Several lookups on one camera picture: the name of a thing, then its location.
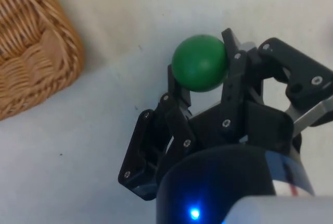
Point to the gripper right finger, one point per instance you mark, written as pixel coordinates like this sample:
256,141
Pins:
299,67

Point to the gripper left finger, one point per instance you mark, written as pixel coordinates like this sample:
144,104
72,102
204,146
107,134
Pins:
145,151

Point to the green ball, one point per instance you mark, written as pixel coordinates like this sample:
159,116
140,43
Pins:
199,63

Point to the wicker basket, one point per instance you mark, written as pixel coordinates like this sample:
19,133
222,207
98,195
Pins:
33,52

